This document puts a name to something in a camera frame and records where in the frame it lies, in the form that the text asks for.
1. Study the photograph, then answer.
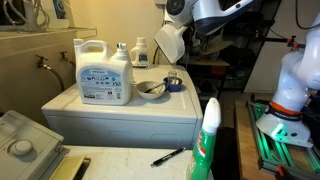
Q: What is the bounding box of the small white detergent bottle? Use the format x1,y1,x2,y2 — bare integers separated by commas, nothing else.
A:
129,36,150,70

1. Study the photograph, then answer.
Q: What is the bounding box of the green metal rail frame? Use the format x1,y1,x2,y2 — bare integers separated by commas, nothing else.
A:
246,99,320,180

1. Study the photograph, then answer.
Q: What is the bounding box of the spoon with dark handle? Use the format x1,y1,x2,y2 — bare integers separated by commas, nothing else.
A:
143,82,166,94

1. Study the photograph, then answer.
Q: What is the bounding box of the white box with blue label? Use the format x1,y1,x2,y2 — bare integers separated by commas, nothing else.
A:
52,0,70,30

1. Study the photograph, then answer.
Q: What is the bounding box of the black clamp with orange grip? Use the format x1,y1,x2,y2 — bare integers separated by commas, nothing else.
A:
263,34,307,50

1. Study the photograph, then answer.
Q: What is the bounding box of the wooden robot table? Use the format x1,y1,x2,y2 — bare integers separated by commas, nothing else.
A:
234,99,268,180

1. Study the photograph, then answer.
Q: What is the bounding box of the black storage rack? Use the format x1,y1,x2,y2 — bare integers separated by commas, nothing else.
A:
176,0,282,101

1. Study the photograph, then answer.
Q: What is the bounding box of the large white detergent jug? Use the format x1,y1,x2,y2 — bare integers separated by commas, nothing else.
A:
73,38,134,107

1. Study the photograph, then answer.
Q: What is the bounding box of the beige bowl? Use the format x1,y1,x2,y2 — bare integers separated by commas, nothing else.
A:
136,80,167,101

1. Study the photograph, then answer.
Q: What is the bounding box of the white washing machine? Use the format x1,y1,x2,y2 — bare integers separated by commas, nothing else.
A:
0,109,214,180

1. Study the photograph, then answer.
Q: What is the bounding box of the white dryer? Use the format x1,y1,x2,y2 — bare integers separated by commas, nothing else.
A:
40,64,204,150

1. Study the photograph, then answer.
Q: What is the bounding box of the blue round cup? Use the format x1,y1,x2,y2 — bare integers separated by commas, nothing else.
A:
163,77,184,93

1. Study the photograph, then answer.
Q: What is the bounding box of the black hanging cable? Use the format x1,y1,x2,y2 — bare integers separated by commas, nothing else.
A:
294,0,320,31

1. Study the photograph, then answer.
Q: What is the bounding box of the small clear glass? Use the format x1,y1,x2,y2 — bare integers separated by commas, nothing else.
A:
167,69,179,85

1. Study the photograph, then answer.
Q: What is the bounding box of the black pen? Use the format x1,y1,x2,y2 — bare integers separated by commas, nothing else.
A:
149,147,187,168

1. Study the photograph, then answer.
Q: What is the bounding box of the metal wall faucet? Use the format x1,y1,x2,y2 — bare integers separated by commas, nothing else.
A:
58,50,70,63
34,54,52,71

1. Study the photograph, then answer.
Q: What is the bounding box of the white dust pan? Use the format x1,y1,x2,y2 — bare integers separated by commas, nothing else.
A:
154,23,188,65

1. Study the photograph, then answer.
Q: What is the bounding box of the green spray bottle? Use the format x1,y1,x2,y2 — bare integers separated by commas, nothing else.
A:
185,97,222,180

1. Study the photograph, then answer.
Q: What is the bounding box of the round washer control knob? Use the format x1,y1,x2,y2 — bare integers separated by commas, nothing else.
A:
9,139,34,157

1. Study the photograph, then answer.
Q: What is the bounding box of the white cable bundle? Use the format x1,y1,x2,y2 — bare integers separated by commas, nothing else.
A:
0,0,51,32

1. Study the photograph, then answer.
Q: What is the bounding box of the dark water hose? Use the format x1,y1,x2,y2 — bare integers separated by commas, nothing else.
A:
46,65,66,93

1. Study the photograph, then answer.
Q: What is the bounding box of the beige wall shelf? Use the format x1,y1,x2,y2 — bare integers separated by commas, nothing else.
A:
0,26,98,42

